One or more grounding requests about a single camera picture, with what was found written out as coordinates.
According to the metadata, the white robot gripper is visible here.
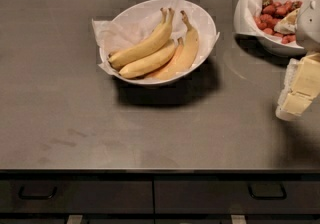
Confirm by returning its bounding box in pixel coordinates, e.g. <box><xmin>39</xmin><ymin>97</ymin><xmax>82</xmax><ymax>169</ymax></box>
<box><xmin>274</xmin><ymin>0</ymin><xmax>320</xmax><ymax>121</ymax></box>

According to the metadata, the yellow banana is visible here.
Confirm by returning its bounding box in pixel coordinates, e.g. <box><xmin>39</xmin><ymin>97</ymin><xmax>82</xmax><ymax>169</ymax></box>
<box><xmin>160</xmin><ymin>10</ymin><xmax>199</xmax><ymax>80</ymax></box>
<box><xmin>119</xmin><ymin>39</ymin><xmax>175</xmax><ymax>79</ymax></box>
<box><xmin>108</xmin><ymin>8</ymin><xmax>175</xmax><ymax>69</ymax></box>

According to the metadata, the white strawberry bowl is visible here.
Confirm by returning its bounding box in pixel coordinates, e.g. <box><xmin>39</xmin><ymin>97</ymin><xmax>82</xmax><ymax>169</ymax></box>
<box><xmin>233</xmin><ymin>0</ymin><xmax>306</xmax><ymax>57</ymax></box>

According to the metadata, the orange-tinted banana underneath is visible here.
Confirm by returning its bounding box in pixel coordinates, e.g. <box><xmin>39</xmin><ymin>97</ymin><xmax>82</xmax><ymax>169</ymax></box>
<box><xmin>146</xmin><ymin>37</ymin><xmax>184</xmax><ymax>79</ymax></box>

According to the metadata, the white banana bowl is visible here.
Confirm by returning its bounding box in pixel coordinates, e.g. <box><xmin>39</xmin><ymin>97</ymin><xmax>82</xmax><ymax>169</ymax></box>
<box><xmin>98</xmin><ymin>0</ymin><xmax>218</xmax><ymax>87</ymax></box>

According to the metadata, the white paper liner in banana bowl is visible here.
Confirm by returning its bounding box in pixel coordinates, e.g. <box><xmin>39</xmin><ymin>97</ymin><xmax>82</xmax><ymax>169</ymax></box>
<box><xmin>91</xmin><ymin>0</ymin><xmax>221</xmax><ymax>85</ymax></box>

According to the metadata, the pile of red strawberries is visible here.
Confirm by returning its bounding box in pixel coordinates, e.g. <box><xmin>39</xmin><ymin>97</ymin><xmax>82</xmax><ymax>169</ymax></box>
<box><xmin>253</xmin><ymin>0</ymin><xmax>302</xmax><ymax>44</ymax></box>

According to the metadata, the right dark drawer front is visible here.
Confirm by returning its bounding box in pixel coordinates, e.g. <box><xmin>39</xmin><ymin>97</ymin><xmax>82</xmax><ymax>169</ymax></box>
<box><xmin>154</xmin><ymin>181</ymin><xmax>320</xmax><ymax>214</ymax></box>

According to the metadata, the dark drawer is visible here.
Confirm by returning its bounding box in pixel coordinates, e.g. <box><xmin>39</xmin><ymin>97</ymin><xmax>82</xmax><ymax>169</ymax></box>
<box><xmin>0</xmin><ymin>180</ymin><xmax>153</xmax><ymax>214</ymax></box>
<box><xmin>154</xmin><ymin>181</ymin><xmax>320</xmax><ymax>214</ymax></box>

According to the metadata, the left dark drawer front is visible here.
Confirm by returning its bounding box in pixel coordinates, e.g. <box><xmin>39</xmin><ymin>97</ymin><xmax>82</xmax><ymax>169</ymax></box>
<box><xmin>0</xmin><ymin>180</ymin><xmax>153</xmax><ymax>214</ymax></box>

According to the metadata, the right black drawer handle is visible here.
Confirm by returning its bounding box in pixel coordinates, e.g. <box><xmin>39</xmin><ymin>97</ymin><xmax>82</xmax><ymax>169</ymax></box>
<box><xmin>248</xmin><ymin>183</ymin><xmax>287</xmax><ymax>200</ymax></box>

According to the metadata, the black drawer handle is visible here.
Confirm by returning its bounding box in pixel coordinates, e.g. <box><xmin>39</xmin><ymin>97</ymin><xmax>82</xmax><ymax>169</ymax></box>
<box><xmin>248</xmin><ymin>183</ymin><xmax>287</xmax><ymax>200</ymax></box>
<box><xmin>18</xmin><ymin>186</ymin><xmax>57</xmax><ymax>200</ymax></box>

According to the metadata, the left black drawer handle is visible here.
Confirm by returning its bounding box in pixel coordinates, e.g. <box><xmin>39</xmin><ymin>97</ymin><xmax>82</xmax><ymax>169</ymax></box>
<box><xmin>18</xmin><ymin>186</ymin><xmax>57</xmax><ymax>200</ymax></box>

